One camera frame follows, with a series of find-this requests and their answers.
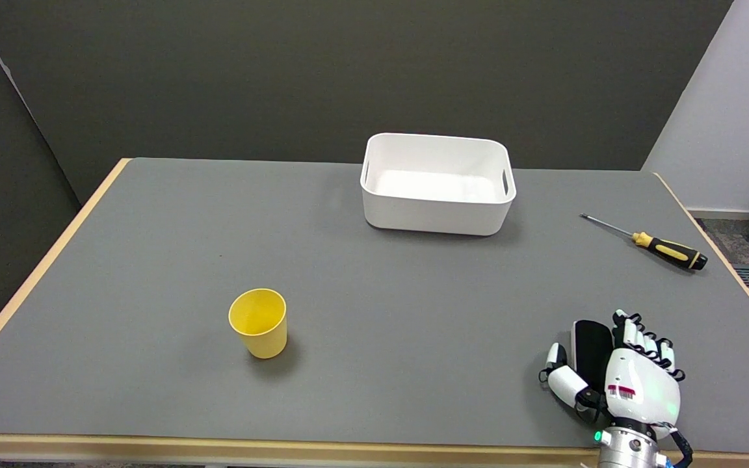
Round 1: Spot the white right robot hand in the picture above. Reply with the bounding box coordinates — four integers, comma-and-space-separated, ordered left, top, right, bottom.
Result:
539, 309, 686, 443

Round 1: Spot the yellow black screwdriver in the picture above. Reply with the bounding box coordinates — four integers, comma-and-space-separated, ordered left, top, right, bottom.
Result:
580, 214, 708, 271

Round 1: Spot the white plastic storage bin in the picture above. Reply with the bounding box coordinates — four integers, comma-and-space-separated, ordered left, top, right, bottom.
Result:
360, 133, 517, 237

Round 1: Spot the yellow plastic cup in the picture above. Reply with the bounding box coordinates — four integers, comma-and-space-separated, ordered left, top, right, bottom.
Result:
228, 288, 288, 359

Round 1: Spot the black blackboard eraser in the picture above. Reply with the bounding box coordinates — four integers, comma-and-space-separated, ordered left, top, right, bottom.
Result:
571, 320, 614, 395

